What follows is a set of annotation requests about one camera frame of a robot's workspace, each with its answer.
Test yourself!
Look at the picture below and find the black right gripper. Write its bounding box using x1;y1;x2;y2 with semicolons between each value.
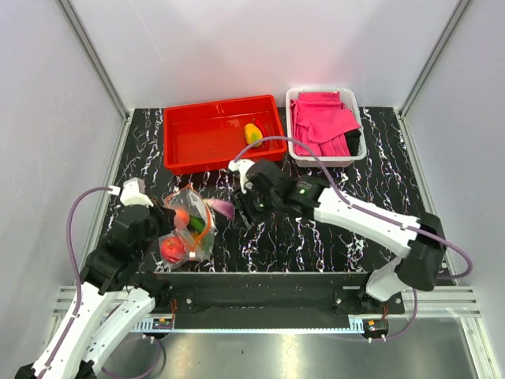
229;182;280;231

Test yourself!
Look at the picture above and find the purple fake eggplant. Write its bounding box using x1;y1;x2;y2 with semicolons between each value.
204;198;235;220

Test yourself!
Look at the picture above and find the clear zip top bag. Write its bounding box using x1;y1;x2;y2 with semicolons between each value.
159;185;216;271

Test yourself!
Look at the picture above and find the green fake chili pepper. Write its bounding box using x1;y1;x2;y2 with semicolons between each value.
189;216;206;234

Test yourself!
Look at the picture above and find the yellow green fake mango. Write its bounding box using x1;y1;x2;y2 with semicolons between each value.
244;123;264;148

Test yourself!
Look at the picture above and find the red fake chili pepper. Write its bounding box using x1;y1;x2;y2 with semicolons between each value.
252;118;268;141

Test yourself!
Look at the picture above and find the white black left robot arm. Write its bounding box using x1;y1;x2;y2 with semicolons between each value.
16;205;176;378

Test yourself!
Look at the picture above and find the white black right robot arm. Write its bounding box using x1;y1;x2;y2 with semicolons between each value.
228;159;446;313

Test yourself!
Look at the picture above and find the orange fake peach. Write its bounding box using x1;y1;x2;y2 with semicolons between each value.
174;208;190;229

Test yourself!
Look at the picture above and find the red fake apple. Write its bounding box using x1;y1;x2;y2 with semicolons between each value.
159;236;185;264

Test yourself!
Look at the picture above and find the black marble pattern mat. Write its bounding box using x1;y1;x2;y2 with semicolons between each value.
114;107;425;272

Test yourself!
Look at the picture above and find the red plastic tray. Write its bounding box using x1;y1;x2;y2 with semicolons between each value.
163;95;285;175

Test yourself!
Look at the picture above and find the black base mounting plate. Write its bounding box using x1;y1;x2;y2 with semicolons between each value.
163;272;406;333

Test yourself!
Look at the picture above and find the pink cloth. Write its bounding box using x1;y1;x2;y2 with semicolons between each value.
290;92;361;157

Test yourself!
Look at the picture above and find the white plastic basket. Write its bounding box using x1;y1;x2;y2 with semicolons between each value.
286;87;367;167

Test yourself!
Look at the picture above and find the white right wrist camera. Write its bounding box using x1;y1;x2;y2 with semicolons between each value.
228;159;255;194

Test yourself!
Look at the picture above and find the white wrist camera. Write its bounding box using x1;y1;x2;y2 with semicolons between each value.
228;159;255;194
107;178;154;208

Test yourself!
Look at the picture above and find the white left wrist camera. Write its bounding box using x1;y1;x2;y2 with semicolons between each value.
107;178;154;208

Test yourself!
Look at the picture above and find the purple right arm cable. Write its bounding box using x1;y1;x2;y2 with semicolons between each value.
232;136;473;280

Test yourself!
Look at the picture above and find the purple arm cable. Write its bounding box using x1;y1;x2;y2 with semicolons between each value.
232;136;473;280
37;186;114;379

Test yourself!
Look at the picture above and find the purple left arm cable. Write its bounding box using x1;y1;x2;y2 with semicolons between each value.
37;186;114;379

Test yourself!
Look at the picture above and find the white slotted cable duct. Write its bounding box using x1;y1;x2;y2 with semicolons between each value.
131;317;174;333

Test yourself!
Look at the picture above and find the left aluminium frame post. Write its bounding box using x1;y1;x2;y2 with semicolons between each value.
56;0;129;120

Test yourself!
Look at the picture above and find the aluminium frame post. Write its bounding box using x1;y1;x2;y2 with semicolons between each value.
56;0;129;120
398;0;473;118

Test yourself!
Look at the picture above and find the right aluminium frame post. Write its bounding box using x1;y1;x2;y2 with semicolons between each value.
398;0;473;118

